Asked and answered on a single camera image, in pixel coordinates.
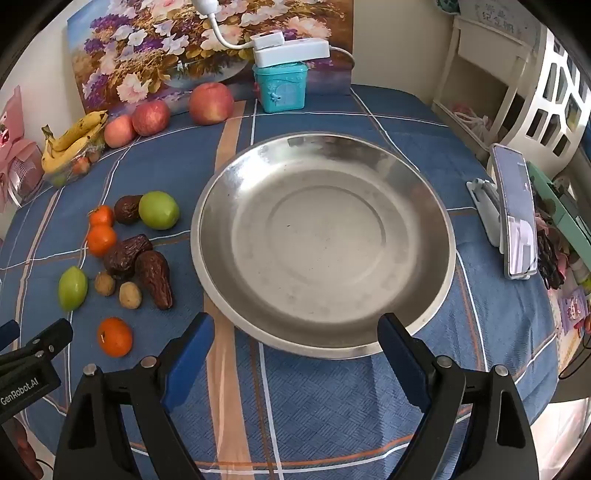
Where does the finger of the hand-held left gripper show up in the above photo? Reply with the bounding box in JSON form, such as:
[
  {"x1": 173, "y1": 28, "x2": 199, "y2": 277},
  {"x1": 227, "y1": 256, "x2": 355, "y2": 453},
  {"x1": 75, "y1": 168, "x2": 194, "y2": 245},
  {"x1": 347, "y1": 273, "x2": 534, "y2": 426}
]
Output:
[
  {"x1": 0, "y1": 320, "x2": 21, "y2": 352},
  {"x1": 0, "y1": 318, "x2": 75, "y2": 370}
]

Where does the green box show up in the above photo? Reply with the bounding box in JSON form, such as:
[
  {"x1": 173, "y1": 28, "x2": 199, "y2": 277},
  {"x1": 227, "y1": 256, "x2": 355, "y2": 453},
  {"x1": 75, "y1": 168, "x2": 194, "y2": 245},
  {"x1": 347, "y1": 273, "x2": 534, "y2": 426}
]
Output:
[{"x1": 526, "y1": 161, "x2": 591, "y2": 250}]

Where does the pale pink apple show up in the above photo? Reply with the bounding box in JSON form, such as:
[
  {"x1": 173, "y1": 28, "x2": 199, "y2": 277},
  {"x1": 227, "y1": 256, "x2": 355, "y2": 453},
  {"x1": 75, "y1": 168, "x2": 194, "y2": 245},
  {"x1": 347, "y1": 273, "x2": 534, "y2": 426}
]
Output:
[{"x1": 103, "y1": 114, "x2": 136, "y2": 149}]

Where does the small mandarin orange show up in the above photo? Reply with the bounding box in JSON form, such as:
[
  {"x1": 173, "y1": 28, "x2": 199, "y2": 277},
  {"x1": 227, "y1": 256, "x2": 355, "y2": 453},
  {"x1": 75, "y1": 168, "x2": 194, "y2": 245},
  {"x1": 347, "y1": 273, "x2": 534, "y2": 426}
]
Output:
[{"x1": 89, "y1": 205, "x2": 115, "y2": 228}]

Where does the white plastic bag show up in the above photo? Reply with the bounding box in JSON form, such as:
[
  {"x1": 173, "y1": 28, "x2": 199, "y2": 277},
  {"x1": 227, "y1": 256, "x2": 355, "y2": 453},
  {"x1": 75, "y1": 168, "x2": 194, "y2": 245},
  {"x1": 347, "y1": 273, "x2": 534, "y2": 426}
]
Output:
[{"x1": 452, "y1": 104, "x2": 495, "y2": 139}]

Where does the large red apple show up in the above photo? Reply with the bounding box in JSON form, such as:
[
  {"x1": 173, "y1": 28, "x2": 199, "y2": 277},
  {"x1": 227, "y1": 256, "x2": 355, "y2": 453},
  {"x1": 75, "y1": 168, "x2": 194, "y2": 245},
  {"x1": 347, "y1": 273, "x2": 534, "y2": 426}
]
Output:
[{"x1": 188, "y1": 82, "x2": 235, "y2": 126}]

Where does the floral painting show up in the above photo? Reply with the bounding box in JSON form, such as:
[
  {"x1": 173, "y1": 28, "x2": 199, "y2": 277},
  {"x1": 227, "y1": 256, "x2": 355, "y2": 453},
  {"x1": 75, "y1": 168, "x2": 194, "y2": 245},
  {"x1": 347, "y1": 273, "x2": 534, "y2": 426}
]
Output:
[{"x1": 67, "y1": 0, "x2": 354, "y2": 116}]

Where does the clear bowl of small fruit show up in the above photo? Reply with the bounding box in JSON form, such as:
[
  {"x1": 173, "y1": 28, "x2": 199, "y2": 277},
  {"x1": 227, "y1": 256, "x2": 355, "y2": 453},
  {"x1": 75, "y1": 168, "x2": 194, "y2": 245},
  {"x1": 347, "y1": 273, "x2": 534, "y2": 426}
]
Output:
[{"x1": 44, "y1": 143, "x2": 105, "y2": 188}]

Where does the white gooseneck plug lamp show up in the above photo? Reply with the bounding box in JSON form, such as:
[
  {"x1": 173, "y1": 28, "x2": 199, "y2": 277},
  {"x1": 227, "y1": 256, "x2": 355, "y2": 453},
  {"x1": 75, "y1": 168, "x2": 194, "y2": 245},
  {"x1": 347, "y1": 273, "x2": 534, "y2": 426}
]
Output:
[{"x1": 191, "y1": 0, "x2": 284, "y2": 51}]

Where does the large green jujube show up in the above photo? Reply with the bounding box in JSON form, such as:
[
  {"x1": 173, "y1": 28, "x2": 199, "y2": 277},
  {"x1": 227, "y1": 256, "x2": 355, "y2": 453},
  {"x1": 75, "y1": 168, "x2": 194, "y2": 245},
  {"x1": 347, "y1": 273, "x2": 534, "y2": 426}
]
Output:
[{"x1": 139, "y1": 191, "x2": 180, "y2": 230}]

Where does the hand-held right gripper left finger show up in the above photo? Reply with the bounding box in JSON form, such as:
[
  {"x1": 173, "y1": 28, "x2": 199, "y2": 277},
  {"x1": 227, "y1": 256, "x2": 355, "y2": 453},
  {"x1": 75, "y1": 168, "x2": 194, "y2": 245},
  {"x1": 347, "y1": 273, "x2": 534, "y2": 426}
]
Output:
[{"x1": 53, "y1": 312, "x2": 216, "y2": 480}]

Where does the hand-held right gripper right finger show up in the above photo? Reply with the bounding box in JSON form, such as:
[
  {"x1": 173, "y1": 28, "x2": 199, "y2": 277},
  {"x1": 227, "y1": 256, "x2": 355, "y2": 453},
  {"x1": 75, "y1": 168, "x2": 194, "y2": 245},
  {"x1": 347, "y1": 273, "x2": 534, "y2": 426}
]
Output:
[{"x1": 377, "y1": 312, "x2": 540, "y2": 480}]

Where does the banana bunch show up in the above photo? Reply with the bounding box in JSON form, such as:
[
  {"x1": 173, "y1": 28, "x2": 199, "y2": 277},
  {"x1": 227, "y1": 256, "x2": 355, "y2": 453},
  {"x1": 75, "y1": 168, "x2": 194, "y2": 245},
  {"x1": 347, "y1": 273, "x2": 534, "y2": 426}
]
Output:
[{"x1": 41, "y1": 110, "x2": 109, "y2": 175}]

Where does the pink printed card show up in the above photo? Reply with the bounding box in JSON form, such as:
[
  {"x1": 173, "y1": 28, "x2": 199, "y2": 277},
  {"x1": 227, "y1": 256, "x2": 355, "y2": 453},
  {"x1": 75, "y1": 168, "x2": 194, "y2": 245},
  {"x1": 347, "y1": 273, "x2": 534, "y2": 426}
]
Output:
[{"x1": 558, "y1": 286, "x2": 591, "y2": 333}]

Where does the round steel plate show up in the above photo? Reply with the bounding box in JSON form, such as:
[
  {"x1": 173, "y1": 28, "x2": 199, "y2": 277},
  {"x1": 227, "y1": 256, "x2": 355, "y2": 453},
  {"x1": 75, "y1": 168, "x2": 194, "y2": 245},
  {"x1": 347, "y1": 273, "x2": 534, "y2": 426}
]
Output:
[{"x1": 190, "y1": 132, "x2": 458, "y2": 360}]

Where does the white power strip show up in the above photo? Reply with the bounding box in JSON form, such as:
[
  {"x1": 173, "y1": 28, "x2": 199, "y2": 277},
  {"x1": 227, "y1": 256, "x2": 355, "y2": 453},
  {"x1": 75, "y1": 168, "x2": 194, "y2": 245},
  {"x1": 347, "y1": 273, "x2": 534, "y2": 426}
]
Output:
[{"x1": 254, "y1": 39, "x2": 332, "y2": 69}]

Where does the teal plastic box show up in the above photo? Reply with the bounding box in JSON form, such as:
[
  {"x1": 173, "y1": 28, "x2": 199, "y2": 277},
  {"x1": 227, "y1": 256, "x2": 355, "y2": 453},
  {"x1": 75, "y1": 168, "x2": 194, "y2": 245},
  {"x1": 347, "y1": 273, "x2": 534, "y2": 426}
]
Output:
[{"x1": 252, "y1": 62, "x2": 309, "y2": 113}]

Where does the long dried date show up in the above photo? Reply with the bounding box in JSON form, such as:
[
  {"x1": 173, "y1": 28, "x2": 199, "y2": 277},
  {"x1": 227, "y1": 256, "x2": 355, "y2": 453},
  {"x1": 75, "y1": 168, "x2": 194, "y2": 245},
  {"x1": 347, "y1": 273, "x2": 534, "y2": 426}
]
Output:
[{"x1": 134, "y1": 250, "x2": 174, "y2": 311}]

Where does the small brown longan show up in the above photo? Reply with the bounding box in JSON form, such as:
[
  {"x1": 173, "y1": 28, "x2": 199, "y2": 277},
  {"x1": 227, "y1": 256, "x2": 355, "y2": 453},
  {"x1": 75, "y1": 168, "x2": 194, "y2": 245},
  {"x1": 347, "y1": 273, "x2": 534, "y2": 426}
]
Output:
[{"x1": 119, "y1": 281, "x2": 143, "y2": 309}]

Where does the white power cable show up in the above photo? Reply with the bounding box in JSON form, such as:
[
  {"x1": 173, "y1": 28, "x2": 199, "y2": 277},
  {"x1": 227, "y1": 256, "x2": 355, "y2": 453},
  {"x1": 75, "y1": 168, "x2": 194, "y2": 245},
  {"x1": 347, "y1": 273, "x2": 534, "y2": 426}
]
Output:
[{"x1": 330, "y1": 45, "x2": 356, "y2": 70}]

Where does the round dried date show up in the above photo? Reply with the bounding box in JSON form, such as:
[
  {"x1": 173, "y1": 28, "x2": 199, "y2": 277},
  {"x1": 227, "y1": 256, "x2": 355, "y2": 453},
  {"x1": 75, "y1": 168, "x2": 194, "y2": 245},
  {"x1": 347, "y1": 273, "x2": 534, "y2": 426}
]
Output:
[{"x1": 114, "y1": 195, "x2": 144, "y2": 225}]

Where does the white phone stand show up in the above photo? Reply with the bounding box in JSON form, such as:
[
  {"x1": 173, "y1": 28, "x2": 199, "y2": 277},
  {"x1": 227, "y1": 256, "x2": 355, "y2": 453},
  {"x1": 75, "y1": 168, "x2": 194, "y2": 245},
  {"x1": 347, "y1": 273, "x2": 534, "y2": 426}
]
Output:
[{"x1": 466, "y1": 179, "x2": 504, "y2": 254}]

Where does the white shelf unit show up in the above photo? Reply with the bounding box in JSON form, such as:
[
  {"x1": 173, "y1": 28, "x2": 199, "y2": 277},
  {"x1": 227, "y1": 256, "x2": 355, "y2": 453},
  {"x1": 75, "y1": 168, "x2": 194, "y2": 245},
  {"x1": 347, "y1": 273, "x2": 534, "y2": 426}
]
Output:
[{"x1": 431, "y1": 16, "x2": 532, "y2": 153}]

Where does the smartphone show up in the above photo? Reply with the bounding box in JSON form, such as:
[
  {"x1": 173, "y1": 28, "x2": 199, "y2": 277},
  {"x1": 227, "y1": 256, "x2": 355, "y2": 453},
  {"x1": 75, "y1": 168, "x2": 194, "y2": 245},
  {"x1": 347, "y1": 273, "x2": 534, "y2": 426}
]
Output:
[{"x1": 490, "y1": 143, "x2": 540, "y2": 281}]

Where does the pink flower bouquet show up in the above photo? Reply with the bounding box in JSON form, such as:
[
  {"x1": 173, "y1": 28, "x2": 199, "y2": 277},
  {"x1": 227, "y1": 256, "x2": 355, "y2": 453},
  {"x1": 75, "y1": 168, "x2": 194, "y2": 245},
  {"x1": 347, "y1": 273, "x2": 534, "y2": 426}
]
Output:
[{"x1": 0, "y1": 85, "x2": 44, "y2": 208}]

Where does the blue plaid tablecloth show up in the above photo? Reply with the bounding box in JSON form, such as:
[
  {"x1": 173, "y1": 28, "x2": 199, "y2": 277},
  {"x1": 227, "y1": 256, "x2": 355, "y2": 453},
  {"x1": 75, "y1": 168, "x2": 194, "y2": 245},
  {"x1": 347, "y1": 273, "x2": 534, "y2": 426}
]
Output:
[{"x1": 0, "y1": 83, "x2": 573, "y2": 480}]

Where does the dark dried date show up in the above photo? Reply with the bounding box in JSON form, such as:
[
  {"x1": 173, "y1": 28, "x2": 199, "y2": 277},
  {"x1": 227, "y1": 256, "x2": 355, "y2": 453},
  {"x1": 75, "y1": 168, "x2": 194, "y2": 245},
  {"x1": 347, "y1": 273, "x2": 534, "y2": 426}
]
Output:
[{"x1": 103, "y1": 234, "x2": 153, "y2": 280}]

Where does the black hair clip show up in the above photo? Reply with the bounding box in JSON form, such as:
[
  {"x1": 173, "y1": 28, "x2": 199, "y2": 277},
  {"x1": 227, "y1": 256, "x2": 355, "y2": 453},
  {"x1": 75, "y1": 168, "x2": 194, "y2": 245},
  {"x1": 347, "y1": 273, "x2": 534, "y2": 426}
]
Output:
[{"x1": 536, "y1": 231, "x2": 566, "y2": 289}]

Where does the slim green jujube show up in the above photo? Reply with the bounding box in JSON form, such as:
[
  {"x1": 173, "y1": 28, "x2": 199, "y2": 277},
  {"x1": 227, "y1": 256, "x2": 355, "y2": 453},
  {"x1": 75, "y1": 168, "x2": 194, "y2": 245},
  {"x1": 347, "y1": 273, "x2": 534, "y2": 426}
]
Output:
[{"x1": 58, "y1": 266, "x2": 89, "y2": 311}]

